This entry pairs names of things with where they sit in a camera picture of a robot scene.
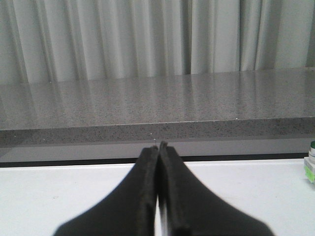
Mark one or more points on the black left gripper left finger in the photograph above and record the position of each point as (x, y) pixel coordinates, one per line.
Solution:
(129, 210)

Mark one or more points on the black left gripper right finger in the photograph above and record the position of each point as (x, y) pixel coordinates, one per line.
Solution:
(189, 208)

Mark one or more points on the grey stone counter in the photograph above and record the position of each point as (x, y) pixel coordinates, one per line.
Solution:
(267, 114)

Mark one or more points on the grey pleated curtain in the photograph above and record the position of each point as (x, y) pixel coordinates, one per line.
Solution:
(65, 40)

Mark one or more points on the green pushbutton switch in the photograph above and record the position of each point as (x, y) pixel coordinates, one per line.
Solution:
(309, 163)

